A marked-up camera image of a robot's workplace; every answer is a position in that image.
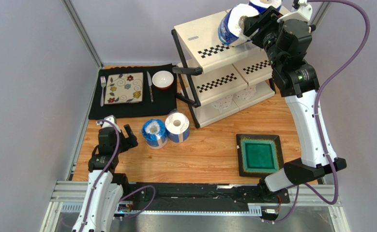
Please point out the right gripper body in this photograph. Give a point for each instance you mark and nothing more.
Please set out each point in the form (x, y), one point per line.
(261, 24)

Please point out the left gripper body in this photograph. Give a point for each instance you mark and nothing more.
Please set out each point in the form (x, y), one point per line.
(122, 141)

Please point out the Tempo paper roll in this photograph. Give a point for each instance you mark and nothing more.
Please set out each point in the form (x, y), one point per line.
(262, 5)
(231, 28)

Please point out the white patterned paper roll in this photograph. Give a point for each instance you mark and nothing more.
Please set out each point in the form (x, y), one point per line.
(223, 103)

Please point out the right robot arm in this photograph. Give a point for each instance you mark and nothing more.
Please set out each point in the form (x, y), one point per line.
(299, 86)

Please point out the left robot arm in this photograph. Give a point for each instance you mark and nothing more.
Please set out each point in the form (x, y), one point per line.
(105, 188)

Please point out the cream checkered three-tier shelf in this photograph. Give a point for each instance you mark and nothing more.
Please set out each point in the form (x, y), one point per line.
(210, 70)

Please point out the blue wrapped paper roll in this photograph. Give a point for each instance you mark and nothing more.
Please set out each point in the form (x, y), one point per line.
(155, 134)

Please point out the white roll with blue band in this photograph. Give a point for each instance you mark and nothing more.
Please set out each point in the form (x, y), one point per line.
(177, 127)

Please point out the black cloth placemat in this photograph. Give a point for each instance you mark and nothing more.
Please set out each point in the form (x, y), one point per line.
(163, 100)

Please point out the floral square plate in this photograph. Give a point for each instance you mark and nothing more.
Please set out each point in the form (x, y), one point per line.
(124, 88)

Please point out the silver fork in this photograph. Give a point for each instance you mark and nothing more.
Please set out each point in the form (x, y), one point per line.
(103, 85)

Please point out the silver table knife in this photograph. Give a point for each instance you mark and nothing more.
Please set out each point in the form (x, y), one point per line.
(150, 86)

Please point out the white and orange bowl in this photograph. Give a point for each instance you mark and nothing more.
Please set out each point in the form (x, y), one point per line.
(163, 79)

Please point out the green square glazed plate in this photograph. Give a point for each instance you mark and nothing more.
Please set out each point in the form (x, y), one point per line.
(259, 155)

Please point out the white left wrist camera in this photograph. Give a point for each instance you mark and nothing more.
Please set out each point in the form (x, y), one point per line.
(109, 121)

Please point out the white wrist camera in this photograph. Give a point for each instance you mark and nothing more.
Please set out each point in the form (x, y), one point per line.
(109, 121)
(303, 12)

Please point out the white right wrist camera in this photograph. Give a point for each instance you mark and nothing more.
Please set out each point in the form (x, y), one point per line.
(303, 12)

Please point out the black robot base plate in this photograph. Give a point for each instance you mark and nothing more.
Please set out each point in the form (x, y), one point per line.
(198, 198)

